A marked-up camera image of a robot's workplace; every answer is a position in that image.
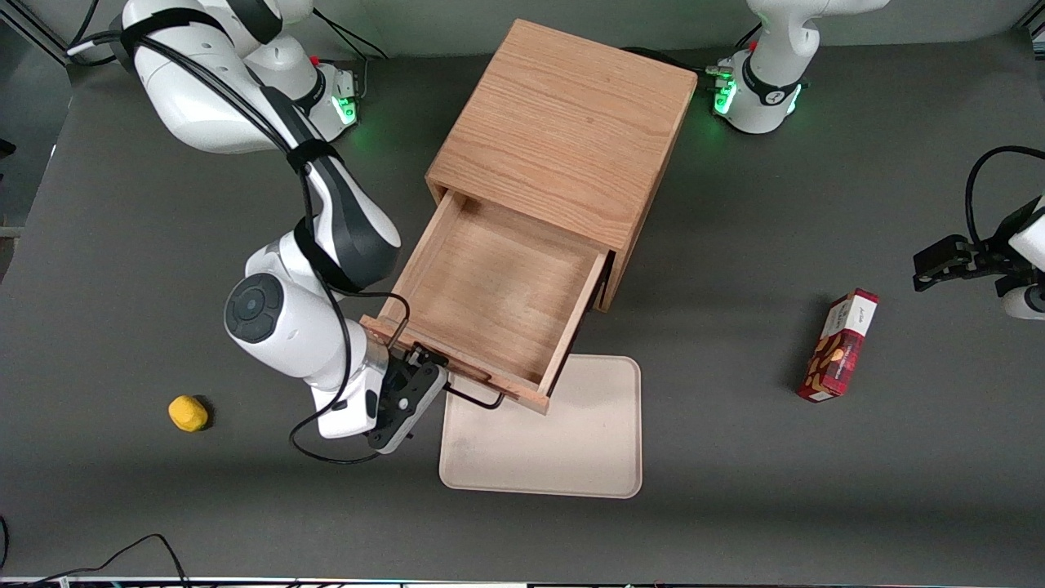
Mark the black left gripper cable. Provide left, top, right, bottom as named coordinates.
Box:
left=965, top=145, right=1045, bottom=246

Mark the yellow lemon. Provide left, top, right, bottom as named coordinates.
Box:
left=168, top=395, right=209, bottom=433

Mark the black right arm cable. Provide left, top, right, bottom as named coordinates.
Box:
left=65, top=16, right=411, bottom=466

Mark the red snack box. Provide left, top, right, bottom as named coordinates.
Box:
left=797, top=288, right=880, bottom=403

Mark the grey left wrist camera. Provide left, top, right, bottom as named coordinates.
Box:
left=1002, top=282, right=1045, bottom=321

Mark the black table edge cable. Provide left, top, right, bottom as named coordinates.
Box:
left=0, top=516, right=193, bottom=588

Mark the black left base cable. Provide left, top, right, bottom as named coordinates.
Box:
left=620, top=24, right=764, bottom=76

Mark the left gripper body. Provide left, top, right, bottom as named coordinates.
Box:
left=972, top=196, right=1045, bottom=283

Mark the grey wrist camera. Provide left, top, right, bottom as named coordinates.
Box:
left=367, top=362, right=449, bottom=456
left=1002, top=282, right=1045, bottom=321

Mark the black base cable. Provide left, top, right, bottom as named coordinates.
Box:
left=313, top=8, right=391, bottom=100
left=620, top=24, right=764, bottom=76

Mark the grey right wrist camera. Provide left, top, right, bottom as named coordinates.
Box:
left=367, top=362, right=449, bottom=456

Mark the beige plastic tray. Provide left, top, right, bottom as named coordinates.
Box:
left=438, top=354, right=643, bottom=499

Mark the wooden drawer cabinet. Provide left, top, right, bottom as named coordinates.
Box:
left=426, top=19, right=700, bottom=313

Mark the black right base cable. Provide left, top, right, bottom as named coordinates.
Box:
left=313, top=8, right=391, bottom=100

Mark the wooden drawer with black handle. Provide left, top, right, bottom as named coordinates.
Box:
left=359, top=189, right=612, bottom=416

